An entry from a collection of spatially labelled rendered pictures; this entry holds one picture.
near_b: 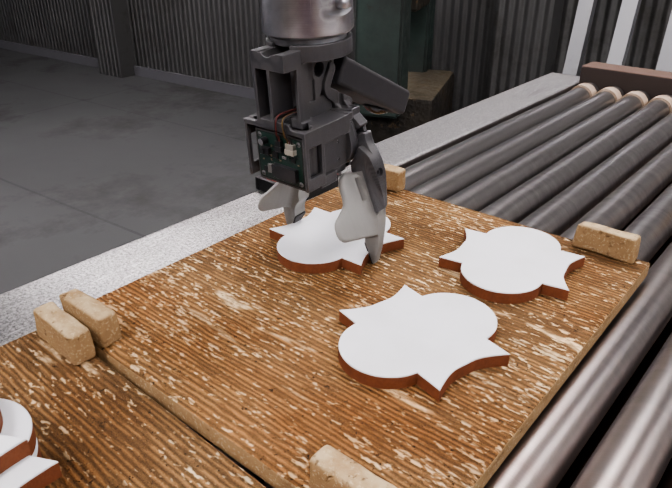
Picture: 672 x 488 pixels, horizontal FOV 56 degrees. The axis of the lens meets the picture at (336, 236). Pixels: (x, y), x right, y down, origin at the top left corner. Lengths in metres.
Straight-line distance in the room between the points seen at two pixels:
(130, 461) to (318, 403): 0.12
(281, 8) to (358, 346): 0.26
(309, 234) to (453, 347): 0.22
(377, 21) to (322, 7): 2.47
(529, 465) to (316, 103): 0.32
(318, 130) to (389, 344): 0.18
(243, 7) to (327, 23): 4.30
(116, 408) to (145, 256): 0.26
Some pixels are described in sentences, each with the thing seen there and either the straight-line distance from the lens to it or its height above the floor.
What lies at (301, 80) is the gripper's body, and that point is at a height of 1.11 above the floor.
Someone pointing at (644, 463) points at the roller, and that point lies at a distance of 0.47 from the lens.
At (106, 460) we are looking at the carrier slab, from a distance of 0.43.
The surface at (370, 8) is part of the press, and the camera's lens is 2.97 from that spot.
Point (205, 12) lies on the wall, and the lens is 5.09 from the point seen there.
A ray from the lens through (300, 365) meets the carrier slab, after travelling 0.47.
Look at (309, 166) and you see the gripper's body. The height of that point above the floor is 1.05.
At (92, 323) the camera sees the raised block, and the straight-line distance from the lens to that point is 0.52.
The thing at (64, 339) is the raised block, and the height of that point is 0.96.
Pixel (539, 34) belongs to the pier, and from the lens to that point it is 3.53.
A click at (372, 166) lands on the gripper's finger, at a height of 1.04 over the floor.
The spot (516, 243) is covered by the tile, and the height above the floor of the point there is 0.95.
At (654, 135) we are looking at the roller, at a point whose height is 0.92.
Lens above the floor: 1.23
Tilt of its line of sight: 27 degrees down
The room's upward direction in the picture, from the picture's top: straight up
